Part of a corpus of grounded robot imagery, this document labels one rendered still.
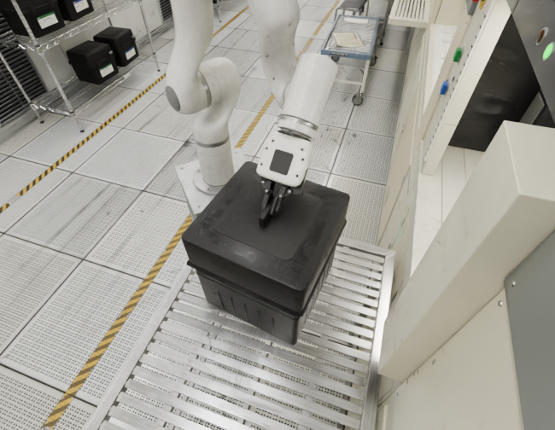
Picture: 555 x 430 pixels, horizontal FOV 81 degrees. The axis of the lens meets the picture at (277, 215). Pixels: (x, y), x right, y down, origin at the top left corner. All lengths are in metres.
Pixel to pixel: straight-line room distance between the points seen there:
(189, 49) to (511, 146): 0.76
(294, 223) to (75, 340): 1.47
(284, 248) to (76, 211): 2.00
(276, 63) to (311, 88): 0.13
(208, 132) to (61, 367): 1.33
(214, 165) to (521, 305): 0.96
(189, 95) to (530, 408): 0.90
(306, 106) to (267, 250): 0.30
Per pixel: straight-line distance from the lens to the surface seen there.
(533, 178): 0.37
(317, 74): 0.70
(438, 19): 2.58
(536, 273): 0.39
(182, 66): 0.97
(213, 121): 1.08
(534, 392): 0.36
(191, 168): 1.33
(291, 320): 0.75
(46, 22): 3.17
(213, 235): 0.70
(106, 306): 1.98
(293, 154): 0.68
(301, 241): 0.68
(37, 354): 2.03
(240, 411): 0.86
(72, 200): 2.61
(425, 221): 1.05
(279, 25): 0.70
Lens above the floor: 1.60
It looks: 49 degrees down
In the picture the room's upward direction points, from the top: straight up
